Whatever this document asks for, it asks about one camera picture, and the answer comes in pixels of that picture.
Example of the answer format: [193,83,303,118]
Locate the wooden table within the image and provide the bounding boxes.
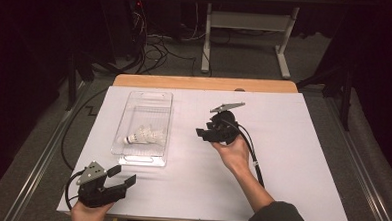
[64,70,348,221]

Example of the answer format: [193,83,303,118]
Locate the bundle of floor cables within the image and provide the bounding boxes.
[128,1,217,79]

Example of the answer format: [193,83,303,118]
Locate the black metal stand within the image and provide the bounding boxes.
[294,61,355,131]
[63,48,98,113]

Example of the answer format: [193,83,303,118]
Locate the long black floor cable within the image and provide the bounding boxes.
[59,86,110,173]

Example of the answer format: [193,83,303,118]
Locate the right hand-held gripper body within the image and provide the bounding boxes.
[208,100,246,147]

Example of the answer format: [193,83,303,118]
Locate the clear plastic tray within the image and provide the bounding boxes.
[110,89,175,168]

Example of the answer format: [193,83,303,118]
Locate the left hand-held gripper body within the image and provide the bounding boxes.
[75,159,128,210]

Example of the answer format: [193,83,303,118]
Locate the aluminium floor rail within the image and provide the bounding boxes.
[317,95,392,221]
[2,76,93,221]

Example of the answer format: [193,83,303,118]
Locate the white metal desk frame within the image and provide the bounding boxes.
[200,2,295,80]

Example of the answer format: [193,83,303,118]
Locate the person's right hand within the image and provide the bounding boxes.
[209,133,252,176]

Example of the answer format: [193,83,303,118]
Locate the black computer tower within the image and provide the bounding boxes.
[99,0,147,62]

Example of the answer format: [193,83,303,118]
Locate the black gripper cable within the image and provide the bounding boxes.
[63,169,87,211]
[229,120,269,189]

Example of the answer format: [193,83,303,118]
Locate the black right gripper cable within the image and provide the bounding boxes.
[229,120,269,189]

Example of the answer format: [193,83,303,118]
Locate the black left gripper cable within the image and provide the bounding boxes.
[63,169,87,211]

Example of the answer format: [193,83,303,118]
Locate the white paper sheet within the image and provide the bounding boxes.
[56,82,357,221]

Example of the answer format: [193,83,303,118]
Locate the person's left hand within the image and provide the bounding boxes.
[69,199,115,221]

